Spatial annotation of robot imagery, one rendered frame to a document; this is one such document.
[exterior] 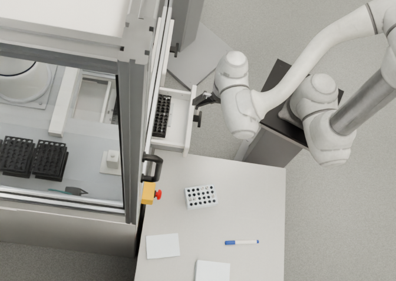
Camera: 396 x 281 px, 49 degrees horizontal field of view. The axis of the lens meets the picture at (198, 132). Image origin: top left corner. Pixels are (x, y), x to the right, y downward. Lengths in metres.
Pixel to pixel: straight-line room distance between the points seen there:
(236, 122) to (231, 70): 0.17
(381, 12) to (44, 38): 1.04
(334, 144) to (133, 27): 1.24
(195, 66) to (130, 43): 2.33
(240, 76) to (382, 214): 1.77
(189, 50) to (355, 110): 1.63
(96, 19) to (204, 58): 2.34
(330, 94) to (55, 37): 1.37
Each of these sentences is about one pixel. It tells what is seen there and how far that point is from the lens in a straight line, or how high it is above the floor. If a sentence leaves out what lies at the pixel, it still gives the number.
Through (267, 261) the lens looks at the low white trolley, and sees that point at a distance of 1.82.
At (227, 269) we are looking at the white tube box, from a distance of 1.73.
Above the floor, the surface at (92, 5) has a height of 1.97.
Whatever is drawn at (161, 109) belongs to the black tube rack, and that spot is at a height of 0.87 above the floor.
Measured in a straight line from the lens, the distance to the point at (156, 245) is 1.74.
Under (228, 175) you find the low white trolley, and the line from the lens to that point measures 1.86.
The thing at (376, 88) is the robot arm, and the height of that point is 1.39.
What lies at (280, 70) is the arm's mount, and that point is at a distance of 2.14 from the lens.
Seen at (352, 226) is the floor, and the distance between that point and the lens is 2.86.
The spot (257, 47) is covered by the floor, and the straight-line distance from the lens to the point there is 3.17.
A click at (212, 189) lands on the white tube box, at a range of 1.79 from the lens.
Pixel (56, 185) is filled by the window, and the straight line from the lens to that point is 1.31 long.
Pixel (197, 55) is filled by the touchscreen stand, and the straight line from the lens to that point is 2.98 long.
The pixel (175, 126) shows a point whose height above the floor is 0.84.
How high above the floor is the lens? 2.49
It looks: 65 degrees down
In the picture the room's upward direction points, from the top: 19 degrees clockwise
